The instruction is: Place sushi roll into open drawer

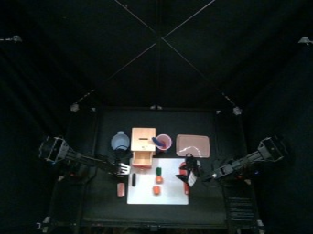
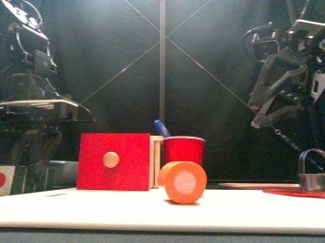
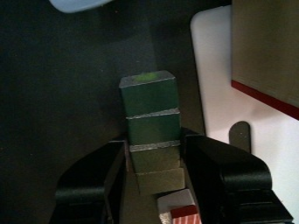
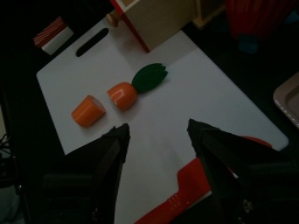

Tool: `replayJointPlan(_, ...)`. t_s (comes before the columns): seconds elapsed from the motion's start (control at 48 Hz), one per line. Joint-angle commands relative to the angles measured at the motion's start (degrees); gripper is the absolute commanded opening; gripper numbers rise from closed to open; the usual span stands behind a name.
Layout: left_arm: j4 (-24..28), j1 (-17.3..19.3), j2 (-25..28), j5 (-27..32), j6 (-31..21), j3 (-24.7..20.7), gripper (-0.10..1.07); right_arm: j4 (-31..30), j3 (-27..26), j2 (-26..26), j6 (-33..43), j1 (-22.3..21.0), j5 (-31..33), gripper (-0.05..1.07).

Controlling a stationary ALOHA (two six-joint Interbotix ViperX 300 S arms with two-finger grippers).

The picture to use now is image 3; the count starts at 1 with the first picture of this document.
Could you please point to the open wooden drawer red front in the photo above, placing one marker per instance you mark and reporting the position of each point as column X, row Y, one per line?
column 266, row 52

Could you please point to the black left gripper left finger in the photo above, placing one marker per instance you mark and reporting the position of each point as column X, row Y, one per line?
column 87, row 183

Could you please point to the green box stack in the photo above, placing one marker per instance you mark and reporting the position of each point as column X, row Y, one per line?
column 154, row 128

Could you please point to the white cutting board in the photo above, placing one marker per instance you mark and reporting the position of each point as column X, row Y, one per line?
column 234, row 110

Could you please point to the light blue plastic dish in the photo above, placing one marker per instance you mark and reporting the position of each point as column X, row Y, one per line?
column 76, row 5

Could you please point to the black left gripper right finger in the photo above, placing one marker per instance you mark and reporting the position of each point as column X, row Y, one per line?
column 230, row 180

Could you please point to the red white striped toy piece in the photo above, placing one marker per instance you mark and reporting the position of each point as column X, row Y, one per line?
column 179, row 210

